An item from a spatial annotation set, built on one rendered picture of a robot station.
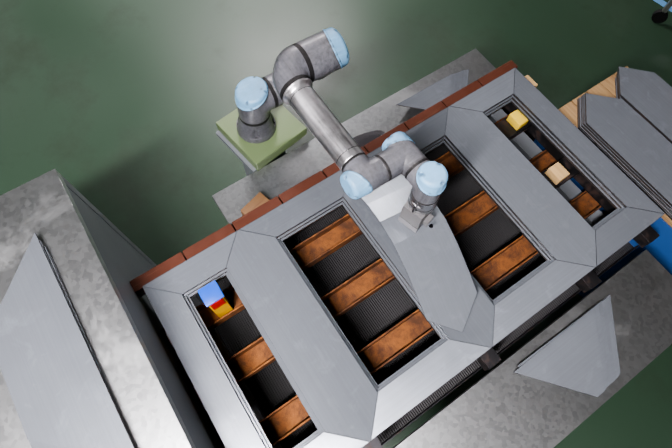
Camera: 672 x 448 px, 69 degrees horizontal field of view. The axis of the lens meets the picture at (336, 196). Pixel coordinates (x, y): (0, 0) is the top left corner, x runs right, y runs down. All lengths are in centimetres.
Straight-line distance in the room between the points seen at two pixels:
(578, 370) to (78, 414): 138
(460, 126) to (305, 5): 181
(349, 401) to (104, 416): 63
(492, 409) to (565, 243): 57
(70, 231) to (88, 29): 217
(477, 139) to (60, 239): 137
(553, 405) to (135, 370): 120
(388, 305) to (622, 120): 110
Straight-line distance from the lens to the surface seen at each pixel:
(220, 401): 152
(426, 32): 329
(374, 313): 183
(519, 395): 169
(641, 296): 194
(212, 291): 153
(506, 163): 182
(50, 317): 146
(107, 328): 142
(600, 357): 177
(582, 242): 179
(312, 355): 150
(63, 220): 157
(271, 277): 156
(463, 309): 154
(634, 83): 223
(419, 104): 203
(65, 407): 140
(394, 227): 145
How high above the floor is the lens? 233
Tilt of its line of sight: 65 degrees down
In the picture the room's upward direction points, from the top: 3 degrees clockwise
